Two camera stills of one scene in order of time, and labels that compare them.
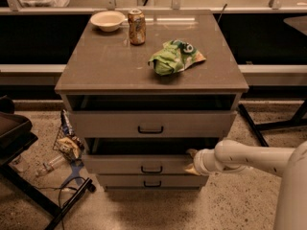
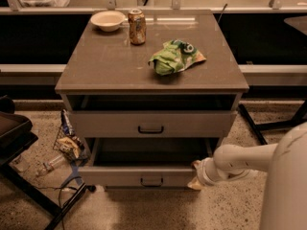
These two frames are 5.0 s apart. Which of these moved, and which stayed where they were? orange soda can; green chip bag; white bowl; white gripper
Moved: white gripper
Stayed: orange soda can; white bowl; green chip bag
